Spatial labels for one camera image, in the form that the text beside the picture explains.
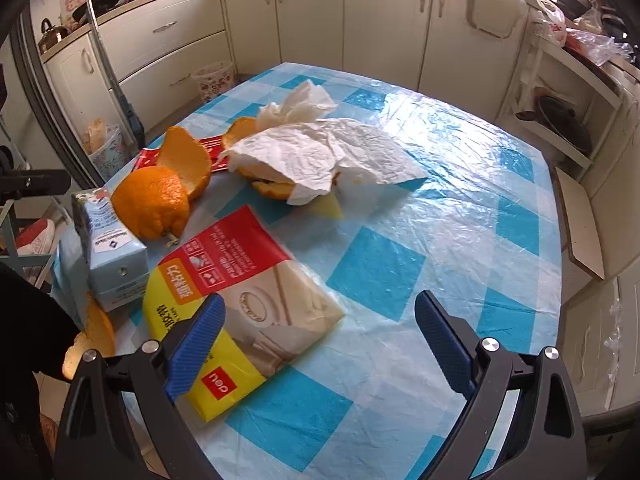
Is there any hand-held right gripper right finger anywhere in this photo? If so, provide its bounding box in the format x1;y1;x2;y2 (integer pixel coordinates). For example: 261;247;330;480
414;290;587;480

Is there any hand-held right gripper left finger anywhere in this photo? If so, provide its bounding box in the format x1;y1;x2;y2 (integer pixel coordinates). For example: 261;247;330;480
54;292;228;480

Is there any yellow and red plastic package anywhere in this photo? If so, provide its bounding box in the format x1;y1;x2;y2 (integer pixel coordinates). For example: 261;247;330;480
142;205;347;422

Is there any large curled orange peel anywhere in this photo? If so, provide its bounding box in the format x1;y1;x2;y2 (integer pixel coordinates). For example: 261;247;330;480
111;166;191;247

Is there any orange peel with white pith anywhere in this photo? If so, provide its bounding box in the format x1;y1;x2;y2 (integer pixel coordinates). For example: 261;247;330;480
62;292;117;386

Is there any light blue carton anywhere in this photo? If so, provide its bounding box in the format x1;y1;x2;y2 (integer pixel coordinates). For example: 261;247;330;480
71;187;150;312

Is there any white drawer cabinet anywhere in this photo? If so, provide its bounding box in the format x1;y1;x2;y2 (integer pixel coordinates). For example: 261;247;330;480
560;260;640;423

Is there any blue checked plastic tablecloth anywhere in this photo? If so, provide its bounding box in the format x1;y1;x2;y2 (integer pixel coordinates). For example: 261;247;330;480
52;62;563;480

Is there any flat orange peel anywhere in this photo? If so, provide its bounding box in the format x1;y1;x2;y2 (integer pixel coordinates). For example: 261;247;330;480
235;164;342;206

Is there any dark cloth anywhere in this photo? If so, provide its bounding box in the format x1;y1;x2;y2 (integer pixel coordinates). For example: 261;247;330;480
0;262;83;480

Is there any clear plastic scrap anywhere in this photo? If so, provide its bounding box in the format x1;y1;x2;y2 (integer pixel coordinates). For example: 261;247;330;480
602;297;627;363

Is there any pale yellow peel piece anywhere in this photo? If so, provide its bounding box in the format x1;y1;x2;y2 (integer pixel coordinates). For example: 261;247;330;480
312;194;346;220

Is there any cupped orange peel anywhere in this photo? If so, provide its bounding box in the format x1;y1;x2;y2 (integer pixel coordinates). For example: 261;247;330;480
156;126;213;202

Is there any small white stool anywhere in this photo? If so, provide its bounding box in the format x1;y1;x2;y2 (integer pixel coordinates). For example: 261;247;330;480
551;166;608;281

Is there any red snack wrapper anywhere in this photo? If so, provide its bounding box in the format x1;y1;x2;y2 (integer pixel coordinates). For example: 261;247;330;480
132;136;231;173

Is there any white and red shoe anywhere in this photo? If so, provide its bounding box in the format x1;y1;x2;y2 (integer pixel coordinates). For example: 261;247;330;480
15;219;56;256

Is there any green shoe rack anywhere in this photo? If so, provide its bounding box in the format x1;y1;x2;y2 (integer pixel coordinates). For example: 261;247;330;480
0;200;57;293

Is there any small orange peel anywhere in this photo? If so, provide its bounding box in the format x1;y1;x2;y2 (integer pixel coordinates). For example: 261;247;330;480
223;116;258;151

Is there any floral patterned container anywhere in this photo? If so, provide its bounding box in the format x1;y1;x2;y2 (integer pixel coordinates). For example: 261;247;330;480
82;119;131;171

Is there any large white paper napkin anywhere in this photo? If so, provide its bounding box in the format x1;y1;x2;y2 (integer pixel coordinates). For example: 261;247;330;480
217;117;431;207

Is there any black bar object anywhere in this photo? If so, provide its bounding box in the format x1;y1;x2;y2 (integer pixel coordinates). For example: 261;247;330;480
0;147;72;202

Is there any crumpled white tissue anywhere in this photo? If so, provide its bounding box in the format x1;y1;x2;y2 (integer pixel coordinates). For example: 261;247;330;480
255;79;338;133

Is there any black frying pan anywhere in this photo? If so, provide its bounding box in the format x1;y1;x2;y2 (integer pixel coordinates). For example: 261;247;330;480
517;94;594;157

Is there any floral white wastebasket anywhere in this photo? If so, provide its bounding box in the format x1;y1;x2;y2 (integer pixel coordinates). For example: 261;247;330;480
191;61;236;104

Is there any cream cabinet with curved drawers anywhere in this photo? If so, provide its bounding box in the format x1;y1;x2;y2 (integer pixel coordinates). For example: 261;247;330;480
42;0;236;161

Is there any white open shelf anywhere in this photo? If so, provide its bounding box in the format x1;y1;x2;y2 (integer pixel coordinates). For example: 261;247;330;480
515;35;626;171

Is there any cream cabinet with doors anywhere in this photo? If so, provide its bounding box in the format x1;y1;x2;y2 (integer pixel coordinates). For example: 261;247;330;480
220;0;528;121

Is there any metal kettle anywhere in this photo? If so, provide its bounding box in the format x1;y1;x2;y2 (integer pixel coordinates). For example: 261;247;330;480
39;17;69;53

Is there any white printed plastic bag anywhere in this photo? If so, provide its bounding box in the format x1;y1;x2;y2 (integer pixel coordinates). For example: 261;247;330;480
531;0;568;47

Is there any clear crumpled plastic bag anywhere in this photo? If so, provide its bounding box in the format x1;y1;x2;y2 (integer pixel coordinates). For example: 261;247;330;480
565;7;634;67

